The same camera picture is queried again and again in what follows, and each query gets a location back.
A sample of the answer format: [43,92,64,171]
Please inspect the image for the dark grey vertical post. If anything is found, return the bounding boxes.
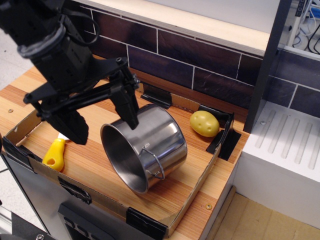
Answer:
[243,0,292,133]

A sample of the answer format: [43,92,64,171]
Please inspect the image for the cardboard fence with black tape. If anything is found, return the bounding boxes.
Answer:
[1,79,242,239]

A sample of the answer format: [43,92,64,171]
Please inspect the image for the yellow handled white toy knife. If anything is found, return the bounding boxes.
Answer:
[42,133,69,172]

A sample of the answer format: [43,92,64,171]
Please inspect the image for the yellow plastic toy potato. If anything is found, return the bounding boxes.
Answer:
[189,110,220,138]

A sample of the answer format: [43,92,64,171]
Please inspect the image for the white ribbed drainboard sink unit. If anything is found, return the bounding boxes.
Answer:
[234,100,320,208]

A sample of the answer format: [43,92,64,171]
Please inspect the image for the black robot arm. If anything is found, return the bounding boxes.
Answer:
[0,0,139,145]

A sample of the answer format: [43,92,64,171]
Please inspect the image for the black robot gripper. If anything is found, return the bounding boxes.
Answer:
[22,29,139,145]

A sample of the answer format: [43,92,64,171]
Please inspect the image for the stainless steel metal pot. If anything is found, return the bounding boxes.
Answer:
[100,104,188,194]

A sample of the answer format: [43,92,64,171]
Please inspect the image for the cables in background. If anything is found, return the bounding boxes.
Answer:
[289,0,320,55]

